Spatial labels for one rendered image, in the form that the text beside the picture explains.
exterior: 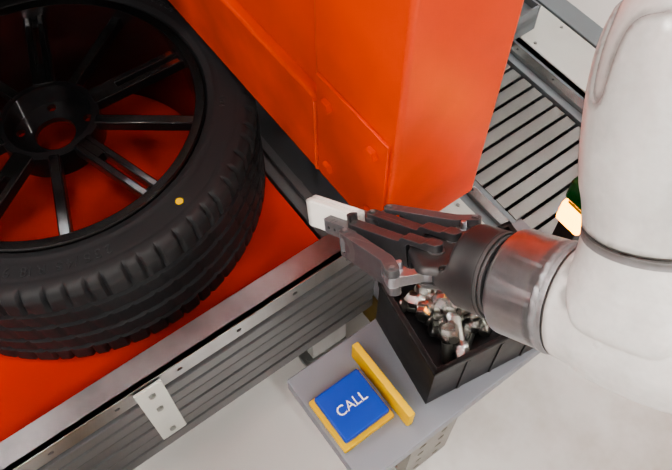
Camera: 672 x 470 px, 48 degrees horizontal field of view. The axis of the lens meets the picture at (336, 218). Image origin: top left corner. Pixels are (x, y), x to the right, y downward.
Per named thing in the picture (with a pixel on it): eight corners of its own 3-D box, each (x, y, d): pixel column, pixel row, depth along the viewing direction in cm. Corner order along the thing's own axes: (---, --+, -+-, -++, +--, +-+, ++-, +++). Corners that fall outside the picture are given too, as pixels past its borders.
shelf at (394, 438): (516, 227, 117) (520, 216, 114) (598, 308, 110) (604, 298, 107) (287, 387, 103) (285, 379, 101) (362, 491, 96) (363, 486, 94)
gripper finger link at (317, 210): (362, 240, 74) (357, 243, 73) (314, 222, 79) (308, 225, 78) (359, 212, 72) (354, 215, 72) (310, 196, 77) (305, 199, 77)
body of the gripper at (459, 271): (478, 340, 61) (392, 303, 67) (536, 295, 66) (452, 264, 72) (476, 259, 58) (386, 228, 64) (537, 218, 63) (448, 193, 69)
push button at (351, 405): (356, 372, 101) (356, 367, 99) (389, 414, 98) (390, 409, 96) (313, 403, 98) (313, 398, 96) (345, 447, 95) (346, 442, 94)
